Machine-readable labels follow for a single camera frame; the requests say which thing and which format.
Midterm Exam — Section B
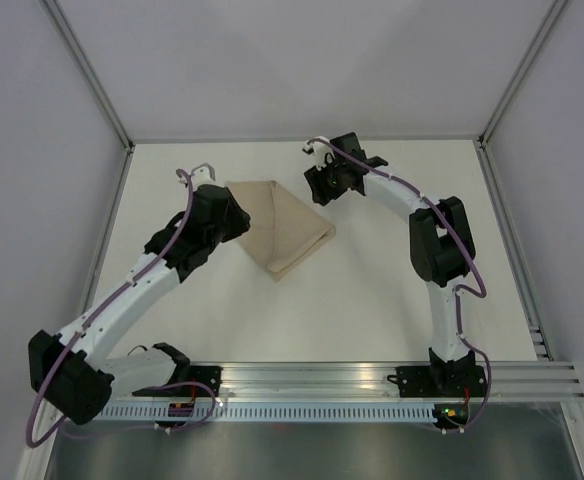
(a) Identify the purple cable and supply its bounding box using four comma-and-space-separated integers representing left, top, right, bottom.
311, 142, 493, 435
25, 168, 218, 449

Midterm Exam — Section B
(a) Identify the left aluminium frame post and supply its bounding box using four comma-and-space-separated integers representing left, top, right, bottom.
39, 0, 134, 153

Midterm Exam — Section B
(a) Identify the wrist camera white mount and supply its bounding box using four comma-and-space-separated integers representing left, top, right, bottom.
302, 136, 334, 170
189, 163, 216, 184

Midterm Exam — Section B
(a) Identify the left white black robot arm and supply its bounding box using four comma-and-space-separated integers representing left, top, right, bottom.
28, 184, 250, 425

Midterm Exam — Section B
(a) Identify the aluminium mounting rail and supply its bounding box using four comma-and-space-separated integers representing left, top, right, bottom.
111, 361, 584, 401

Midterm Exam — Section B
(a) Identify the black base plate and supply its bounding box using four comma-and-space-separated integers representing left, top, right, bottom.
169, 365, 222, 398
385, 366, 488, 398

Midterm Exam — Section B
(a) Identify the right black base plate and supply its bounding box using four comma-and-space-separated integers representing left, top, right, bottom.
385, 366, 488, 398

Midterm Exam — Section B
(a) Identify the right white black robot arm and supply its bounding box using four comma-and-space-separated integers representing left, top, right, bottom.
302, 132, 476, 395

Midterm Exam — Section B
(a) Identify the white slotted cable duct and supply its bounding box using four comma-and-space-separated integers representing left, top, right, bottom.
97, 401, 435, 423

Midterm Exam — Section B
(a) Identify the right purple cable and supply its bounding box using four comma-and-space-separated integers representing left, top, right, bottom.
311, 142, 493, 435

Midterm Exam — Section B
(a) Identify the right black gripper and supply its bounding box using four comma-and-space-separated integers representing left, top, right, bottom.
302, 155, 346, 207

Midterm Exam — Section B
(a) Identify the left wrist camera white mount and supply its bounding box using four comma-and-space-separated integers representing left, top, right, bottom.
189, 163, 216, 184

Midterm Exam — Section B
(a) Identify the aluminium frame post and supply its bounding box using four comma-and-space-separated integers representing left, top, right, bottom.
39, 0, 134, 153
475, 0, 571, 149

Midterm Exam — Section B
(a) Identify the beige cloth napkin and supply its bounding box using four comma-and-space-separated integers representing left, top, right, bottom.
227, 180, 336, 281

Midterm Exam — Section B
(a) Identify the right aluminium frame post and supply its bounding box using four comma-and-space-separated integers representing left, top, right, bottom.
475, 0, 571, 149

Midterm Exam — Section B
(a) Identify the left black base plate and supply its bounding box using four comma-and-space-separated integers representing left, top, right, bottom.
169, 365, 222, 398

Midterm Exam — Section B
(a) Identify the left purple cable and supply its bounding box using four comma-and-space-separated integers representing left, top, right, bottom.
25, 168, 218, 449

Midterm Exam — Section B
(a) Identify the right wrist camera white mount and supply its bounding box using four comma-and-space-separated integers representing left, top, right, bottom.
302, 136, 334, 170

